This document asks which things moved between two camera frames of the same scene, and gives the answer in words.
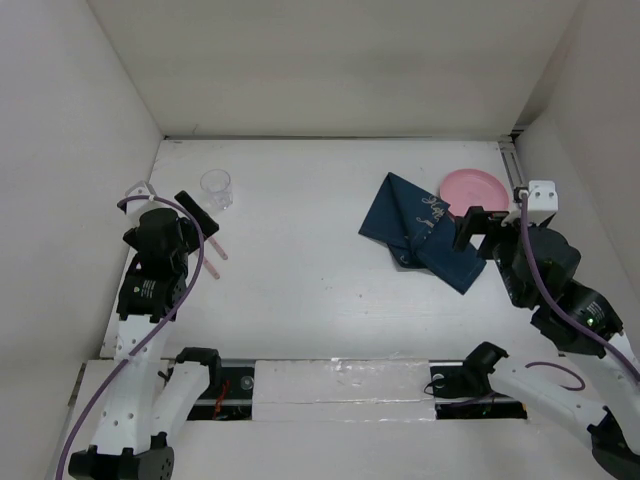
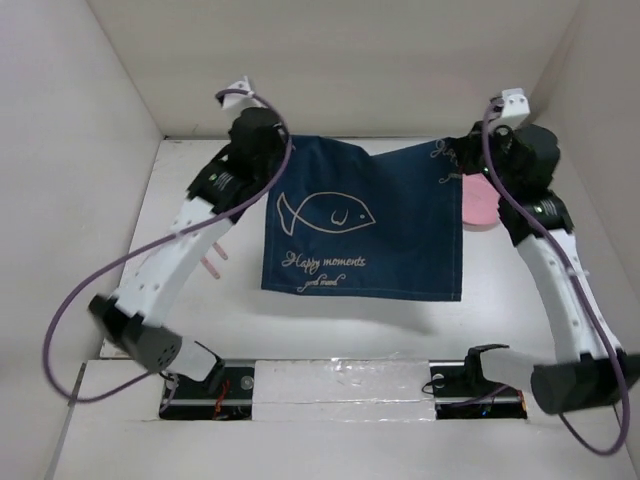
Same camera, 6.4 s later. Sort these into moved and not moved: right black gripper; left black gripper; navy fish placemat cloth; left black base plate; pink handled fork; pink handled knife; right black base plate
Moved: left black gripper; right black gripper; navy fish placemat cloth
Not moved: pink handled fork; right black base plate; left black base plate; pink handled knife
